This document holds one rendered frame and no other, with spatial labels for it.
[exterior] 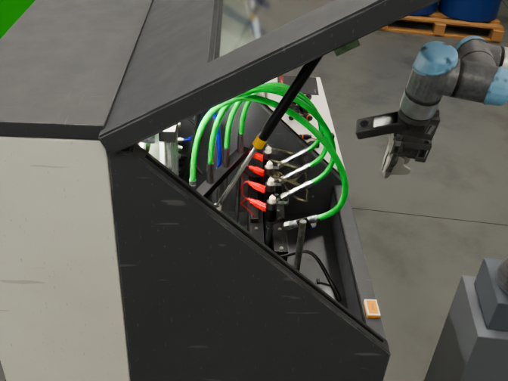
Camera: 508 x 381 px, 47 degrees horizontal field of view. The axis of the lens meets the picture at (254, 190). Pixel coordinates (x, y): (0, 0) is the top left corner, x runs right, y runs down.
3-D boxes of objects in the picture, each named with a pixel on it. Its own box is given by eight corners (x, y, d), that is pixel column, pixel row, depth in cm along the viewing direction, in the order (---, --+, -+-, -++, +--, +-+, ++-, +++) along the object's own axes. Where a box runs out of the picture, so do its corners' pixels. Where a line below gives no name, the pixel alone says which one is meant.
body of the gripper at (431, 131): (423, 165, 130) (441, 125, 121) (385, 159, 131) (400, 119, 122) (422, 142, 135) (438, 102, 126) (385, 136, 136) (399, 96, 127)
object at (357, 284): (375, 384, 142) (387, 339, 133) (357, 383, 142) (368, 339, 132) (339, 224, 192) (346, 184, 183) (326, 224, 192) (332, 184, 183)
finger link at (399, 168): (404, 189, 138) (416, 162, 131) (379, 185, 138) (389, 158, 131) (404, 179, 140) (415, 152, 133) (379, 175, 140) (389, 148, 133)
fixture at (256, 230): (283, 292, 160) (289, 250, 151) (246, 292, 159) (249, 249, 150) (277, 216, 187) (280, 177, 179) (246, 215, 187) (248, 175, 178)
